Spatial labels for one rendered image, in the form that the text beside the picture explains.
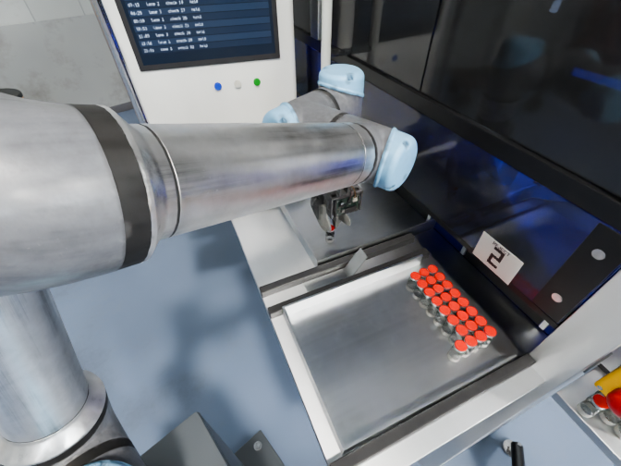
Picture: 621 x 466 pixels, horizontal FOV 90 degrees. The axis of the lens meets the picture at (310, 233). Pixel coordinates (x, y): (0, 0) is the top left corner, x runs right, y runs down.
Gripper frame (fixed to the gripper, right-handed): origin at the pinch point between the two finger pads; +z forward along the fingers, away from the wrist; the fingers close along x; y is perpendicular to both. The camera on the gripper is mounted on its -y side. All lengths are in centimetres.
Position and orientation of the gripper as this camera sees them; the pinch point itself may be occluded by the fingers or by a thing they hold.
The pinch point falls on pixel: (329, 224)
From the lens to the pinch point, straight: 75.6
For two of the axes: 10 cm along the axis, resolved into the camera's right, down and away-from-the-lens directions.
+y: 4.0, 6.4, -6.6
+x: 9.1, -2.9, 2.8
